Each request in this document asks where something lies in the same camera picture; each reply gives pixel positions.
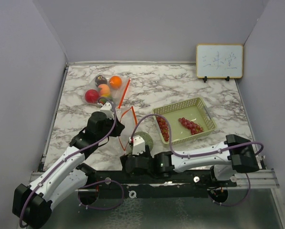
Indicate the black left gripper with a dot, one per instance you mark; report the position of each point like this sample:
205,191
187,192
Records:
118,129

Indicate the red grape bunch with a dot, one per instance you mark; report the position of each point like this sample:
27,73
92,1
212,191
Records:
163,128

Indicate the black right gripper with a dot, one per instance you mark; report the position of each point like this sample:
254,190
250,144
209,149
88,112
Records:
124,158

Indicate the red apple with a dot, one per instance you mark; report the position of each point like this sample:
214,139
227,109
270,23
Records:
91,96

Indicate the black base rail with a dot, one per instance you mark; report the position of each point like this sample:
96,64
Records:
117,184

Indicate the small framed whiteboard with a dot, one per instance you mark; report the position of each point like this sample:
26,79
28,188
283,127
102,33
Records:
219,61

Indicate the green netted melon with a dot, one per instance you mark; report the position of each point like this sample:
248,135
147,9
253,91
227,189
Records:
147,138

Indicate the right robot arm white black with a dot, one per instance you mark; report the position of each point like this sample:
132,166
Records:
234,155

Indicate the dark purple grape bunch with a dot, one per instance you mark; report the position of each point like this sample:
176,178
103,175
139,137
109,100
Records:
193,127

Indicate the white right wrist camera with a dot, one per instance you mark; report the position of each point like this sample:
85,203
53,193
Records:
137,145

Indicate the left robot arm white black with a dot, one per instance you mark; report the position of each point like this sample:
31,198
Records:
34,203

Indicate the yellow green mango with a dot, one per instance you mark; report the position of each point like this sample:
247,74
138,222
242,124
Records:
107,96

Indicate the dark purple plum fruit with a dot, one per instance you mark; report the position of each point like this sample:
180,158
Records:
100,79

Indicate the clear zip bag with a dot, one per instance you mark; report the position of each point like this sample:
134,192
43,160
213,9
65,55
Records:
127,117
118,95

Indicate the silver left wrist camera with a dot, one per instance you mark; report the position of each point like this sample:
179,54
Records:
107,109

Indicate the pale green plastic basket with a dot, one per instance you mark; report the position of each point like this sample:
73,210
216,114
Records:
194,110

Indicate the clear zip top bag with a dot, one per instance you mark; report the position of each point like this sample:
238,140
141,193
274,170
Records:
118,95

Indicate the peach orange pink fruit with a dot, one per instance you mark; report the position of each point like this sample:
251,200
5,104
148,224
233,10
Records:
104,89

